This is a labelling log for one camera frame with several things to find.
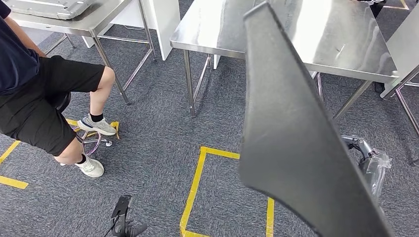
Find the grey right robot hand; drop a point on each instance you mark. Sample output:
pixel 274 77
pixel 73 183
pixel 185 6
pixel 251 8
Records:
pixel 376 170

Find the black plastic plate part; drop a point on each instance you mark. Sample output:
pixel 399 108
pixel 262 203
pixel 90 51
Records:
pixel 294 147

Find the yellow floor tape square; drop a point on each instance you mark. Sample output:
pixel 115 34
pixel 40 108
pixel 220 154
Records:
pixel 193 189

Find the white board panel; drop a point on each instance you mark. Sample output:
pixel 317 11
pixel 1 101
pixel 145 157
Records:
pixel 163 26

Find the chrome stool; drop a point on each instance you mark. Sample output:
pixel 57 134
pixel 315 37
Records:
pixel 63 103

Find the person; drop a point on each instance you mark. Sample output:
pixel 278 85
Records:
pixel 32 91

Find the grey metal tray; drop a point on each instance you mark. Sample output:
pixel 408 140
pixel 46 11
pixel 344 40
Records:
pixel 49 8

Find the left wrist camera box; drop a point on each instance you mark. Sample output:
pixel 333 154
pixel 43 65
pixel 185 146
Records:
pixel 121 206

